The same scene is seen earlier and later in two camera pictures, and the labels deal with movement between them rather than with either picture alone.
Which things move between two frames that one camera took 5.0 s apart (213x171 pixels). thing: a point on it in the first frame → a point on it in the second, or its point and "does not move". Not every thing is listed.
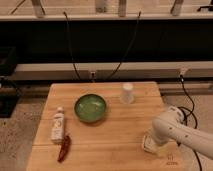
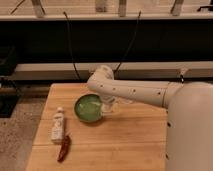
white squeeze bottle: [57, 132] does not move
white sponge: [152, 147] → [106, 107]
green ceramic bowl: [90, 107] does not move
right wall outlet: [183, 70] does not move
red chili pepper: [65, 149] does not move
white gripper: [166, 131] → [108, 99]
